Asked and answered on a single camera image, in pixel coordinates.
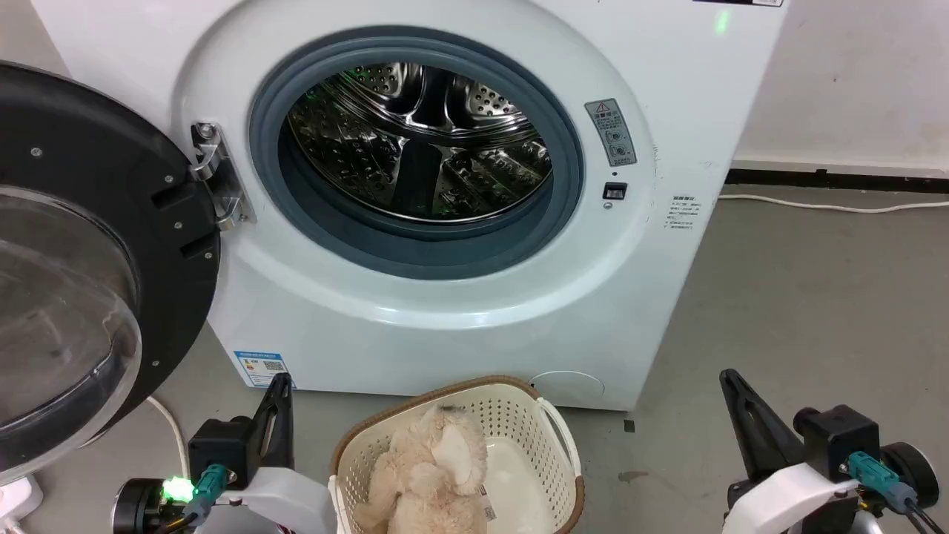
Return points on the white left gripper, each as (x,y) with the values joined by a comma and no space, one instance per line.
(285,500)

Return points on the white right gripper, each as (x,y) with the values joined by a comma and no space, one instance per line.
(789,497)

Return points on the white front-load washing machine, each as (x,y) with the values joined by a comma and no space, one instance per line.
(637,245)

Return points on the blue energy label sticker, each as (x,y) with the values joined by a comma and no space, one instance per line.
(261,368)

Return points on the black left wrist motor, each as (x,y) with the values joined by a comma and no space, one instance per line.
(137,506)

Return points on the black wrist motor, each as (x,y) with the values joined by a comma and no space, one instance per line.
(137,506)
(916,471)

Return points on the beige plush toy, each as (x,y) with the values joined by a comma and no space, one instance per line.
(434,467)

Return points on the black right wrist motor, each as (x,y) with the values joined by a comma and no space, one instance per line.
(916,471)

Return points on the black round washer door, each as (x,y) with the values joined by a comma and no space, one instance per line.
(159,245)

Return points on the cream perforated laundry basket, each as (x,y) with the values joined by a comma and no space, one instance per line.
(511,415)

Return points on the chrome door hinge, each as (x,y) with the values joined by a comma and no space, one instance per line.
(219,174)

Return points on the black baseboard strip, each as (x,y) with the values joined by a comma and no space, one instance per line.
(838,180)

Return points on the white power plug block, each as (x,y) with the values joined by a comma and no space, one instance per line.
(16,500)

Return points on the grey warning sticker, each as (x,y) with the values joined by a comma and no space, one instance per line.
(611,132)

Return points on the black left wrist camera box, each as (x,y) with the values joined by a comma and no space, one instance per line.
(222,449)

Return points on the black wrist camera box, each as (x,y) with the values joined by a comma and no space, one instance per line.
(222,449)
(841,441)

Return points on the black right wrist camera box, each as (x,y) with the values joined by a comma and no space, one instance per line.
(841,441)

